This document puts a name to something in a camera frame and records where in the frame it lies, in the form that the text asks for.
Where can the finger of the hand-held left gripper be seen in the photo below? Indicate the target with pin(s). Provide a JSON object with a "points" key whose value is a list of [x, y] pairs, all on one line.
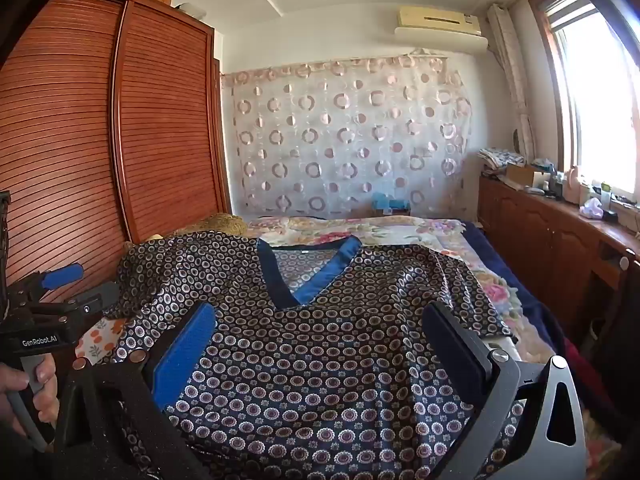
{"points": [[95, 300], [62, 276]]}

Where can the yellow patterned pillow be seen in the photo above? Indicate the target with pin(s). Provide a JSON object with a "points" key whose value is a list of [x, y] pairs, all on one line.
{"points": [[220, 222]]}

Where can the blue cloth bundle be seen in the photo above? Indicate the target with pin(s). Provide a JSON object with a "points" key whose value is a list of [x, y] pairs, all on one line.
{"points": [[390, 205]]}

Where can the floral fleece blanket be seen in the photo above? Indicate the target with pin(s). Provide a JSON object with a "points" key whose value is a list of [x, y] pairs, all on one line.
{"points": [[400, 232]]}

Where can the dark red cloth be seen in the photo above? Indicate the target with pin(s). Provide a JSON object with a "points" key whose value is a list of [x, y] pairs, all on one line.
{"points": [[577, 360]]}

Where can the wooden-framed window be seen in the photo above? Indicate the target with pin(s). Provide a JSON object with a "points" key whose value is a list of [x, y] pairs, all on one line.
{"points": [[600, 110]]}

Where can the cream wall air conditioner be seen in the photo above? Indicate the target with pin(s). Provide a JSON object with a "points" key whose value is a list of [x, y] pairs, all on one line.
{"points": [[435, 20]]}

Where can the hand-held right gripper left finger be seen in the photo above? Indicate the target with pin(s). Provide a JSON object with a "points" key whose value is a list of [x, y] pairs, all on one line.
{"points": [[185, 355]]}

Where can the white plastic bag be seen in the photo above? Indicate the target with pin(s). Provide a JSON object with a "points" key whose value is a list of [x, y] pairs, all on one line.
{"points": [[592, 208]]}

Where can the person's left hand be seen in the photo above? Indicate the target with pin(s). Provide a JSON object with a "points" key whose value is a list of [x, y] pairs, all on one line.
{"points": [[47, 400]]}

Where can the wooden louvered wardrobe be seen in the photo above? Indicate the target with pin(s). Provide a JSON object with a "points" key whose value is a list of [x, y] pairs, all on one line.
{"points": [[65, 135]]}

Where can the dark round bin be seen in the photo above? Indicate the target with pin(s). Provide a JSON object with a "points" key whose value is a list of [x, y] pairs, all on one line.
{"points": [[602, 337]]}

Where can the sheer circle-pattern curtain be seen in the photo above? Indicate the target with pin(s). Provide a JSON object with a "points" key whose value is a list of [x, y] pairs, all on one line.
{"points": [[340, 135]]}

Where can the long wooden cabinet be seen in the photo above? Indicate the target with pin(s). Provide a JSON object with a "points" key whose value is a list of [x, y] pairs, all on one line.
{"points": [[540, 240]]}

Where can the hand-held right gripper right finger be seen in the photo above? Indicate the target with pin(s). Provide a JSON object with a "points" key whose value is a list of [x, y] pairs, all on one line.
{"points": [[450, 345]]}

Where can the navy circle-print shirt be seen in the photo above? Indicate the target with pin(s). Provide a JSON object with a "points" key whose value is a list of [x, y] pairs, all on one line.
{"points": [[320, 350]]}

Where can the orange-fruit print sheet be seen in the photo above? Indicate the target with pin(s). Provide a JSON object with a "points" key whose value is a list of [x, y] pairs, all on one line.
{"points": [[97, 337]]}

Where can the white bundled window curtain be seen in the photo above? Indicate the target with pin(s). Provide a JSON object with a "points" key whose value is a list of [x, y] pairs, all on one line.
{"points": [[510, 75]]}

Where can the navy bed sheet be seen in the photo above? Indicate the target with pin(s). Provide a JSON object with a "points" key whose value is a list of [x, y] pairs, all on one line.
{"points": [[500, 260]]}

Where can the pink bottle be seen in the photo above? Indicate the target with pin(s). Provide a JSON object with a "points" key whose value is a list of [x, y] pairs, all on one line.
{"points": [[571, 185]]}

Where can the cardboard box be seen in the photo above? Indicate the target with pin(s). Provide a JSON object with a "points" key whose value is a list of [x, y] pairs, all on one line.
{"points": [[520, 175]]}

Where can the folded patterned cloth stack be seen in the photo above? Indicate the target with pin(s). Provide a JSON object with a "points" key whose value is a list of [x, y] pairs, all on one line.
{"points": [[500, 157]]}

